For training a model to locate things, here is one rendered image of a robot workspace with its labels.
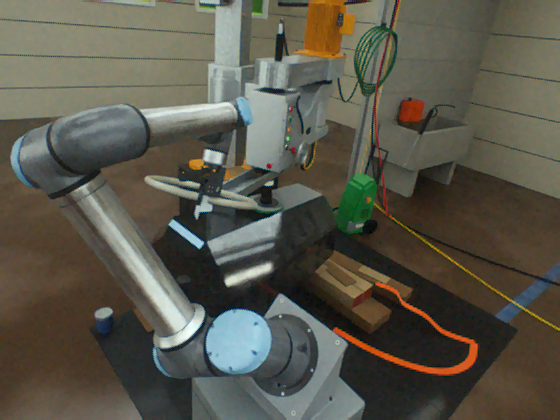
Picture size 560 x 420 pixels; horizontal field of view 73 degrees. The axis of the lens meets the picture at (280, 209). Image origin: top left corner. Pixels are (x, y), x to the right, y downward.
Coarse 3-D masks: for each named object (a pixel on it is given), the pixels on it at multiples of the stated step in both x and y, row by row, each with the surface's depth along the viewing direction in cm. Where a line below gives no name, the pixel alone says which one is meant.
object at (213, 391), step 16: (192, 384) 121; (208, 384) 117; (224, 384) 118; (192, 400) 124; (208, 400) 113; (224, 400) 113; (240, 400) 114; (336, 400) 117; (352, 400) 117; (192, 416) 129; (208, 416) 116; (224, 416) 109; (240, 416) 109; (256, 416) 109; (320, 416) 111; (336, 416) 112; (352, 416) 114
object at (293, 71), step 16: (256, 64) 192; (272, 64) 186; (288, 64) 188; (304, 64) 202; (320, 64) 224; (336, 64) 247; (256, 80) 194; (272, 80) 189; (288, 80) 192; (304, 80) 208; (320, 80) 231
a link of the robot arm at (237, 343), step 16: (224, 320) 94; (240, 320) 93; (256, 320) 92; (208, 336) 94; (224, 336) 92; (240, 336) 91; (256, 336) 89; (272, 336) 94; (208, 352) 92; (224, 352) 90; (240, 352) 89; (256, 352) 89; (272, 352) 93; (288, 352) 100; (208, 368) 96; (224, 368) 89; (240, 368) 88; (256, 368) 91; (272, 368) 96
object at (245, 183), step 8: (256, 168) 220; (288, 168) 236; (240, 176) 204; (248, 176) 213; (264, 176) 206; (272, 176) 216; (224, 184) 191; (232, 184) 198; (240, 184) 203; (248, 184) 192; (256, 184) 199; (240, 192) 185; (248, 192) 193
